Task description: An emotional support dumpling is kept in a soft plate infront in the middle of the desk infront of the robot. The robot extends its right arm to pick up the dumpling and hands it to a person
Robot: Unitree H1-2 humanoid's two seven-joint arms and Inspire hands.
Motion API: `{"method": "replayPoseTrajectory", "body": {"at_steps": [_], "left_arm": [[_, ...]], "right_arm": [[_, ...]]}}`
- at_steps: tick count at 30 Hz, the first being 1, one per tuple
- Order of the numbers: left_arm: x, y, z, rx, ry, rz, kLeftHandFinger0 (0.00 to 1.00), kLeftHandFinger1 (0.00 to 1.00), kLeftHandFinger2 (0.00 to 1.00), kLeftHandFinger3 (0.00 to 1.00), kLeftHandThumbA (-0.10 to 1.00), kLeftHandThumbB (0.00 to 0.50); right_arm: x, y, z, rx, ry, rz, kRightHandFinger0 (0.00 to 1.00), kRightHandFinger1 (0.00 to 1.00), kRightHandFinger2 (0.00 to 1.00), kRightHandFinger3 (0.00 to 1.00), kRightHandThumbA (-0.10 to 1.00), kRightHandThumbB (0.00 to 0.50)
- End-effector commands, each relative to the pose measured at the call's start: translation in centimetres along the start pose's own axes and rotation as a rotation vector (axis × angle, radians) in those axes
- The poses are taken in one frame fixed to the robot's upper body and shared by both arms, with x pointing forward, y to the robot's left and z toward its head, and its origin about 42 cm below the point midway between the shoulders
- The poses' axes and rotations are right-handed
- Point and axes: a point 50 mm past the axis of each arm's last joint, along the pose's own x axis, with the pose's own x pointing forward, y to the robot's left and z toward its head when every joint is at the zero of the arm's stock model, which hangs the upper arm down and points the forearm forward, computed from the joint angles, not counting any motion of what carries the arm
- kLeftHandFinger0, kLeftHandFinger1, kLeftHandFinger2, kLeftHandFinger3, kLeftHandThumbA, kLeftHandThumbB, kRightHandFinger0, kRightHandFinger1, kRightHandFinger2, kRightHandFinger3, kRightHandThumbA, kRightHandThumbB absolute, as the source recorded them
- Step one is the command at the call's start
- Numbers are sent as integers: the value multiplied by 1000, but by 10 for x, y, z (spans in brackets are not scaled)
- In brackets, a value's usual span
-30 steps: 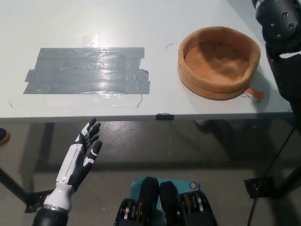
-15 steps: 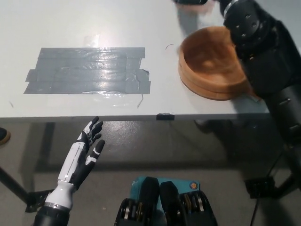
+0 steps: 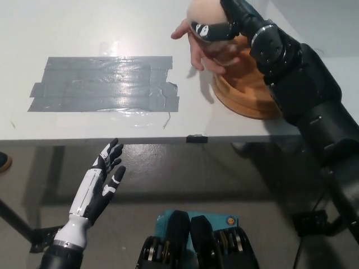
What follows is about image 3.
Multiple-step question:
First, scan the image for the person's bare hand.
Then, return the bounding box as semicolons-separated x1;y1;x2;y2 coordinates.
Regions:
171;18;243;75

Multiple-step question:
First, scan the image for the dark shoe with tan sole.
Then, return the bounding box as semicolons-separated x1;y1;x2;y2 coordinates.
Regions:
0;151;13;176

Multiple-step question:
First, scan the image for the black tripod stand with cable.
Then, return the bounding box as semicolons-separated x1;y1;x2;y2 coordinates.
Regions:
291;208;359;269

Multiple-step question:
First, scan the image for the orange plush basket plate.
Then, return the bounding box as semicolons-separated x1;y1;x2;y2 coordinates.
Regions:
211;36;284;120

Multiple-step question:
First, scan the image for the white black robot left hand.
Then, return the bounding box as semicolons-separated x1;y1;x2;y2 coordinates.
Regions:
68;137;127;227

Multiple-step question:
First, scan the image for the small black tape piece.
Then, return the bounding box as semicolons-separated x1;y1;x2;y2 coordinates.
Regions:
186;134;209;144

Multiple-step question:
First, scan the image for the grey table leg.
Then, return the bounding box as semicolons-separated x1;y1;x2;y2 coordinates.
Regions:
42;145;67;208

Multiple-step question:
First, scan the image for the black stand with base plate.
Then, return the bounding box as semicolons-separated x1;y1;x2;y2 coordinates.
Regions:
0;198;62;253

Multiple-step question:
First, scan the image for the grey duct tape patch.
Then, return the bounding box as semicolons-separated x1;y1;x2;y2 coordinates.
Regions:
27;55;180;113

